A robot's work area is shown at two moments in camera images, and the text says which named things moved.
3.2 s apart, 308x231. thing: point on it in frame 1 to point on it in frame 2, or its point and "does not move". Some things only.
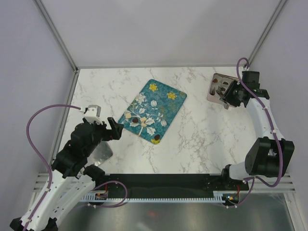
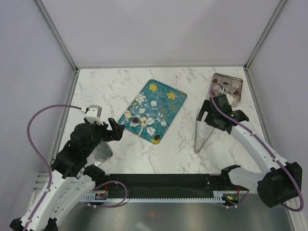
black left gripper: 109,134 does not move
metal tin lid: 102,152 does not move
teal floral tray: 152,111 does not move
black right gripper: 227,96 to 206,107
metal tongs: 226,106 to 195,151
